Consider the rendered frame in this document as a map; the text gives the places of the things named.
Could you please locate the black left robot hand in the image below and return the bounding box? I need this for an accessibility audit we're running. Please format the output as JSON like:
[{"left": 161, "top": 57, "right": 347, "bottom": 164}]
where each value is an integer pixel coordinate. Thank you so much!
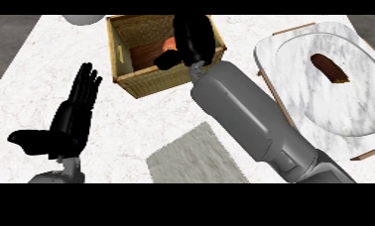
[{"left": 6, "top": 61, "right": 103, "bottom": 161}]

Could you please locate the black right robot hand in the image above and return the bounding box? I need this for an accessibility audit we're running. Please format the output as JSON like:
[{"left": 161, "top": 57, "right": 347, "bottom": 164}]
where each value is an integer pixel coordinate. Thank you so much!
[{"left": 152, "top": 14, "right": 217, "bottom": 71}]

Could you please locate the orange squash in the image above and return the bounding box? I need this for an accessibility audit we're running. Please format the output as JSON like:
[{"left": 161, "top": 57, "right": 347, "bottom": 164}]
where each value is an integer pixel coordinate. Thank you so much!
[{"left": 161, "top": 37, "right": 178, "bottom": 52}]

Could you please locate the wicker basket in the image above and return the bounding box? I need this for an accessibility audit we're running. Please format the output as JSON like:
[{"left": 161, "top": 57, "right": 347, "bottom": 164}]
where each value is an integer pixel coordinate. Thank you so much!
[{"left": 105, "top": 14, "right": 229, "bottom": 100}]

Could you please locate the grey placemat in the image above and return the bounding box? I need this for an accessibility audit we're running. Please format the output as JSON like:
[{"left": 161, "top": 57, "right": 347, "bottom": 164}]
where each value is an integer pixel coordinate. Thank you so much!
[{"left": 145, "top": 121, "right": 251, "bottom": 184}]

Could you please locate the marble cutting board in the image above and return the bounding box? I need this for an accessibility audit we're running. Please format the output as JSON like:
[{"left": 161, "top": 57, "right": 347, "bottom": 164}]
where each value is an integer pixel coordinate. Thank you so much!
[{"left": 252, "top": 21, "right": 375, "bottom": 162}]

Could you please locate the white round bowl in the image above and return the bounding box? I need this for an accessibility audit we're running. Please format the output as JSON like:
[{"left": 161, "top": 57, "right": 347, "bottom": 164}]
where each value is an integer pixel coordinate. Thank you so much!
[{"left": 60, "top": 14, "right": 106, "bottom": 27}]

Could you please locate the white marble plate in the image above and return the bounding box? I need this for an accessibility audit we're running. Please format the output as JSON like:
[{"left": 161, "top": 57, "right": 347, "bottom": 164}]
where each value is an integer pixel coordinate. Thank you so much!
[{"left": 274, "top": 32, "right": 375, "bottom": 138}]

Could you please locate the brown sausage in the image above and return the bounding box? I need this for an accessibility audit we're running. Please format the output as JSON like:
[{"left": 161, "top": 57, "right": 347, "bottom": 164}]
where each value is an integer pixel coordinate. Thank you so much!
[{"left": 308, "top": 53, "right": 351, "bottom": 84}]

